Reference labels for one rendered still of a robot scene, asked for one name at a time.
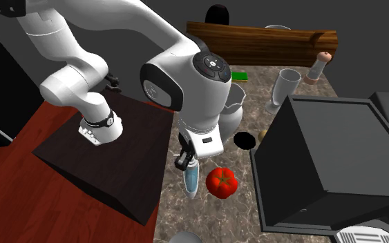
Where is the white bowl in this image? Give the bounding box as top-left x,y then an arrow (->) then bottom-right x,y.
264,23 -> 292,31

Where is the white vase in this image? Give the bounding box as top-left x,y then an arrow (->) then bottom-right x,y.
218,83 -> 247,144

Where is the dark rounded object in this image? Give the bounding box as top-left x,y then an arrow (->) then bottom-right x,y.
205,3 -> 230,26

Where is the tall white glass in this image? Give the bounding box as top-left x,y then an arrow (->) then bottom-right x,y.
265,68 -> 303,116

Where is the black box appliance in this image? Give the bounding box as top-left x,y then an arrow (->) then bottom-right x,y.
249,94 -> 389,237

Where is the white and blue bottle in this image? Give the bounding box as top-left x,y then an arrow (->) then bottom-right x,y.
183,157 -> 200,200

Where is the grey round object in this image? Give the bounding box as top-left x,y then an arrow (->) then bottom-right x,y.
168,231 -> 204,243

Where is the black round object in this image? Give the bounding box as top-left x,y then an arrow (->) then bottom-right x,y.
233,131 -> 257,150

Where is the brown wooden shelf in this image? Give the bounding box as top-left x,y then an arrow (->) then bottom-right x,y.
186,21 -> 339,68

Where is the white ribbed object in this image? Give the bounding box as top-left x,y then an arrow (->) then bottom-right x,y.
334,224 -> 389,243

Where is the dark robot stand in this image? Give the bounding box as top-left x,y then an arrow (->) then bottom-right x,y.
31,88 -> 175,226

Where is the green sponge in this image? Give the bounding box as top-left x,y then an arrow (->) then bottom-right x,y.
231,71 -> 249,83

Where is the clear grinder with pink ends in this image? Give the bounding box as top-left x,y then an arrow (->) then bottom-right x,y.
303,50 -> 333,86

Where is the red tomato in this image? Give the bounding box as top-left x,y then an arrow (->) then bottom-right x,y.
205,167 -> 239,200

